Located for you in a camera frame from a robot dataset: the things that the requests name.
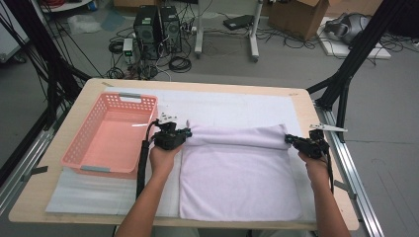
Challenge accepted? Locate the brown cardboard box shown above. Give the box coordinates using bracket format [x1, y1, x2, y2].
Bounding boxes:
[267, 0, 330, 41]

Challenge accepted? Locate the white grid mat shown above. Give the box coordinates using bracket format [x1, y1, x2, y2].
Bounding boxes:
[44, 86, 323, 222]

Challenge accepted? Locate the teal plastic sheet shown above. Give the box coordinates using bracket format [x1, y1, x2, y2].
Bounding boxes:
[100, 9, 126, 33]

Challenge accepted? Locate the pink plastic basket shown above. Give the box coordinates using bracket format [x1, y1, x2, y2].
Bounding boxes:
[59, 92, 159, 181]

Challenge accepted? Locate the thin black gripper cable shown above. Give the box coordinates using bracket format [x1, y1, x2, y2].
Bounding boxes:
[323, 151, 336, 196]

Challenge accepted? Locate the white metal stand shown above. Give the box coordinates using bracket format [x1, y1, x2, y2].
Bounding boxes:
[194, 0, 265, 63]

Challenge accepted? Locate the small white electronic box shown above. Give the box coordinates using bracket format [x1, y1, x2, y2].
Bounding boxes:
[122, 38, 134, 56]

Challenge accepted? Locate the white round table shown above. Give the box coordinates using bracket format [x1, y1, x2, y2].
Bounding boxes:
[39, 0, 95, 14]

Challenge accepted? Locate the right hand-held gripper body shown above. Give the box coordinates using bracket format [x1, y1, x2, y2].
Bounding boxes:
[295, 122, 349, 160]

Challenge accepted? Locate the black metal frame stand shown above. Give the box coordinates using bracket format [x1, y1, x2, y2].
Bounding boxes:
[0, 0, 93, 187]
[305, 0, 419, 143]

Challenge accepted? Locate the white cabinet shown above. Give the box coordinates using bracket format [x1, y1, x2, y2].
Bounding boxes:
[0, 0, 30, 63]

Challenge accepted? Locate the person's left hand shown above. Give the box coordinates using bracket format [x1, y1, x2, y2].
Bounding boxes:
[148, 144, 183, 182]

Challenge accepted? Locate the aluminium rail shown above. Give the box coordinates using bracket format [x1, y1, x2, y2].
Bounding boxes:
[314, 102, 385, 237]
[0, 108, 63, 215]

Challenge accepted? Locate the coiled black cable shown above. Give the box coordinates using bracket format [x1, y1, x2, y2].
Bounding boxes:
[168, 56, 193, 74]

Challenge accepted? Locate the clear plastic bag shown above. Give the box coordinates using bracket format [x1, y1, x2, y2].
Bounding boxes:
[67, 13, 103, 36]

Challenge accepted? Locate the grey table bracket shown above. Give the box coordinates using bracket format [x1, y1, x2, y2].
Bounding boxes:
[21, 165, 49, 183]
[333, 179, 358, 200]

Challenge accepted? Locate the lilac printed towel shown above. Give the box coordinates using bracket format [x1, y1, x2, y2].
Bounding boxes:
[179, 119, 304, 222]

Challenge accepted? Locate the black sleeved gripper cable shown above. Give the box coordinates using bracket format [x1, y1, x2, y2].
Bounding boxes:
[135, 118, 161, 200]

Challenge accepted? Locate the white foam board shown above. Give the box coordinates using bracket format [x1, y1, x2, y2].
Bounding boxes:
[317, 16, 392, 60]

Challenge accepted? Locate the black computer tower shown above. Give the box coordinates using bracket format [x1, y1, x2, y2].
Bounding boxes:
[159, 5, 183, 54]
[132, 4, 162, 61]

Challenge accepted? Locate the black flat box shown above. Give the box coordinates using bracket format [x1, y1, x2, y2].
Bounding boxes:
[222, 14, 255, 32]

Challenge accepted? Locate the grey and black device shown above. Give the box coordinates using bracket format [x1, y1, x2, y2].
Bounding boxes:
[324, 12, 372, 45]

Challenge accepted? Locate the person's right hand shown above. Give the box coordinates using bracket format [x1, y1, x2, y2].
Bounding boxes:
[297, 152, 331, 193]

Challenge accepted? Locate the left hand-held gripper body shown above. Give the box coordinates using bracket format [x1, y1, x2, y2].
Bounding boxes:
[152, 112, 185, 151]

